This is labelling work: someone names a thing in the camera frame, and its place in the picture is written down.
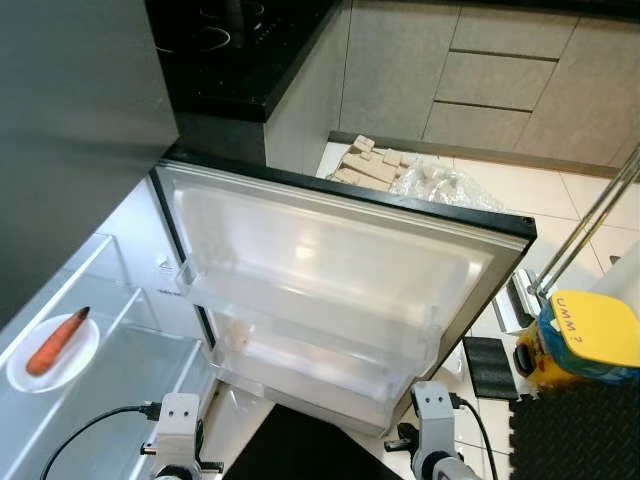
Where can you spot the large white oval bowl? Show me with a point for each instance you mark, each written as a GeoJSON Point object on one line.
{"type": "Point", "coordinates": [75, 365]}

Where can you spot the thick orange carrot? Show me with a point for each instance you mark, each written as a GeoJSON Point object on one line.
{"type": "Point", "coordinates": [55, 345]}

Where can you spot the glass fridge shelf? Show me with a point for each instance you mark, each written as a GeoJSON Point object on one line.
{"type": "Point", "coordinates": [130, 390]}

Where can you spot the clear fridge door bin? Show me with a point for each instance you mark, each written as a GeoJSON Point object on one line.
{"type": "Point", "coordinates": [300, 385]}
{"type": "Point", "coordinates": [300, 320]}

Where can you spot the fridge door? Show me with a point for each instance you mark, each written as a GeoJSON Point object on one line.
{"type": "Point", "coordinates": [330, 250]}

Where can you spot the black ribbed pedal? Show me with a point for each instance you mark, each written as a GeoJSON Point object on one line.
{"type": "Point", "coordinates": [490, 368]}

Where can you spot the black foam tile mat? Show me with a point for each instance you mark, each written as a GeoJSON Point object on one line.
{"type": "Point", "coordinates": [580, 430]}

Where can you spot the yellow blue machine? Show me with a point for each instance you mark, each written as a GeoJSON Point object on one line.
{"type": "Point", "coordinates": [585, 325]}

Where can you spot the clear bag of blocks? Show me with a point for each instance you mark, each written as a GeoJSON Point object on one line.
{"type": "Point", "coordinates": [450, 185]}

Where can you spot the pile of wooden blocks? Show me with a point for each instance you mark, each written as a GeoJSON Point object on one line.
{"type": "Point", "coordinates": [370, 165]}

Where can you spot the metal pole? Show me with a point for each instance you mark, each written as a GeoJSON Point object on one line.
{"type": "Point", "coordinates": [590, 220]}

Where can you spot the grey cabinet drawer front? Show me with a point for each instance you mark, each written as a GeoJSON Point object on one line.
{"type": "Point", "coordinates": [515, 30]}
{"type": "Point", "coordinates": [478, 125]}
{"type": "Point", "coordinates": [495, 80]}

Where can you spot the grey kitchen cabinet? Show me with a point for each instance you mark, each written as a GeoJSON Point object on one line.
{"type": "Point", "coordinates": [390, 70]}

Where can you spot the black cooktop counter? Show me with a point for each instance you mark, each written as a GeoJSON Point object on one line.
{"type": "Point", "coordinates": [250, 60]}

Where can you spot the metal base bracket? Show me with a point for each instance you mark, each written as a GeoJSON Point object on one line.
{"type": "Point", "coordinates": [520, 300]}

